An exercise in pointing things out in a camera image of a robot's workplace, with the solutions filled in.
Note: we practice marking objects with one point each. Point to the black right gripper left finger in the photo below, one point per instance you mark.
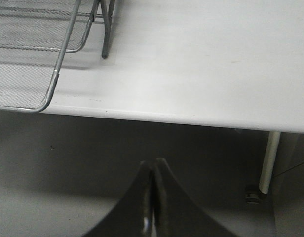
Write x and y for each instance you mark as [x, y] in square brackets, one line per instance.
[133, 214]

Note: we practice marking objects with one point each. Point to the grey metal rack frame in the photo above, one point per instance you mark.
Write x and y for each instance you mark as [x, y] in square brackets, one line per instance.
[105, 11]

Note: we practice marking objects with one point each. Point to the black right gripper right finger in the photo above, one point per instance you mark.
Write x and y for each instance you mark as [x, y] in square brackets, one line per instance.
[176, 215]

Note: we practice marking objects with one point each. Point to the white table leg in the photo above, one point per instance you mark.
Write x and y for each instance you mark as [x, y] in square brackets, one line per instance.
[269, 160]

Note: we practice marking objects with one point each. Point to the mesh tray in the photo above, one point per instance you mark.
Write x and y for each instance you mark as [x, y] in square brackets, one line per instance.
[78, 29]
[28, 77]

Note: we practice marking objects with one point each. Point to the black caster wheel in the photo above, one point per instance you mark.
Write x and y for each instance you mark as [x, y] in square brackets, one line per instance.
[253, 195]

